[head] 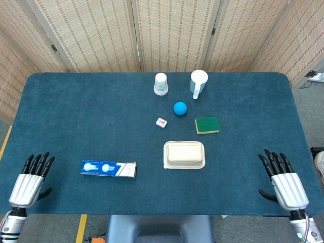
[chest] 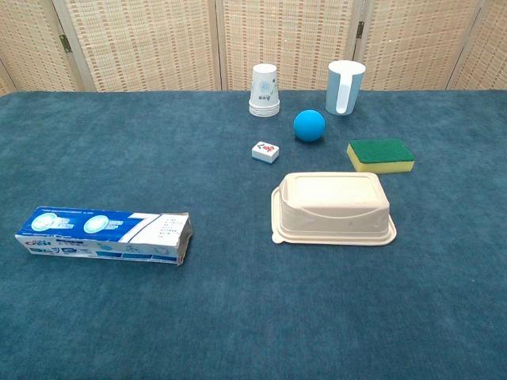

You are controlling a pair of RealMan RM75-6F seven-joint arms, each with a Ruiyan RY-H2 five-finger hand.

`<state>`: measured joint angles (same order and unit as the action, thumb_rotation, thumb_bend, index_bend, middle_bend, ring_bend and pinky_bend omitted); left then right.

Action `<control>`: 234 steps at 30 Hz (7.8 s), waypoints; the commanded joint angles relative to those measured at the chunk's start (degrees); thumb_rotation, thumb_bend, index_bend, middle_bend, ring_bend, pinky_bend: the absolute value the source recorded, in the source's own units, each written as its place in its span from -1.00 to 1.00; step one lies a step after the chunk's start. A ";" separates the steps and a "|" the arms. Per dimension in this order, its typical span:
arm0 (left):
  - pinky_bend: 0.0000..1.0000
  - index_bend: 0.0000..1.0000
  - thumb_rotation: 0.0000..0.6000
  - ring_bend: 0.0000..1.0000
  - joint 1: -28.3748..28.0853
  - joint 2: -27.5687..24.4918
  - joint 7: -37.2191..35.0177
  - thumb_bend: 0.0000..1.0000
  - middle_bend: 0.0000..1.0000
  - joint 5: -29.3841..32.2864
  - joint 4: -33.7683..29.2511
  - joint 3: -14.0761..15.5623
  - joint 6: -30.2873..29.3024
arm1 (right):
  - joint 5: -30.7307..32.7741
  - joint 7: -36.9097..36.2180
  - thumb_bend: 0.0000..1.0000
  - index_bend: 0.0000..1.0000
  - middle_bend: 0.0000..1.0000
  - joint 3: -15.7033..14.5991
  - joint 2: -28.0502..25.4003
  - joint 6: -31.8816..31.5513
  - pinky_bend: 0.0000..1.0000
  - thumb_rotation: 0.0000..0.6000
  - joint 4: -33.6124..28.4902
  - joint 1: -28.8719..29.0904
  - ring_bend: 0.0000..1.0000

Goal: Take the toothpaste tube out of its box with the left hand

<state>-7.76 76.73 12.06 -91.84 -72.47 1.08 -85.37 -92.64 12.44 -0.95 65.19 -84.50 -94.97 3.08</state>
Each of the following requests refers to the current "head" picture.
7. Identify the light blue white mug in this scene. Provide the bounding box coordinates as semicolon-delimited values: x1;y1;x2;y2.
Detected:
190;69;209;100

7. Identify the blue white toothpaste box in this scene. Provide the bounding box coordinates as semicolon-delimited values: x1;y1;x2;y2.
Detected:
80;159;137;179

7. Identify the blue table cloth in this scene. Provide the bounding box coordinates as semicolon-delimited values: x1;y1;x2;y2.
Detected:
0;72;324;216

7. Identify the white power strip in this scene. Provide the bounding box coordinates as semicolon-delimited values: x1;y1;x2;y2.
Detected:
305;71;324;83

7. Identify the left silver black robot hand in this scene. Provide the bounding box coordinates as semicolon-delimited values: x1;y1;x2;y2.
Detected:
9;151;56;209

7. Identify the white shoe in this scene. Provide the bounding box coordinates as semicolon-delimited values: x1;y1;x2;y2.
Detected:
313;151;324;183

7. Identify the stack of white paper cups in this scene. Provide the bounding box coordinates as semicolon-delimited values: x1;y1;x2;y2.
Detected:
153;72;169;97

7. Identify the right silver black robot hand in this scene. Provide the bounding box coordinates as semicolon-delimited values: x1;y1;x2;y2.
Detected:
258;149;310;211

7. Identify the beige food container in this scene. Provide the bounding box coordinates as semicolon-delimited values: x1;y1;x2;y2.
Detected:
163;141;206;170

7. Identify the woven folding screen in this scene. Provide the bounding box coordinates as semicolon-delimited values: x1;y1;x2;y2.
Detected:
0;0;324;125

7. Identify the green yellow sponge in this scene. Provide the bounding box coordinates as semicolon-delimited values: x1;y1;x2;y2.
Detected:
194;116;220;135

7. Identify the blue ball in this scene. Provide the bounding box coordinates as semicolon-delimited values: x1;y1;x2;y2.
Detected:
173;101;188;116

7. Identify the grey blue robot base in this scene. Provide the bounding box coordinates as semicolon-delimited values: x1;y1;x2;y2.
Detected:
106;215;215;243

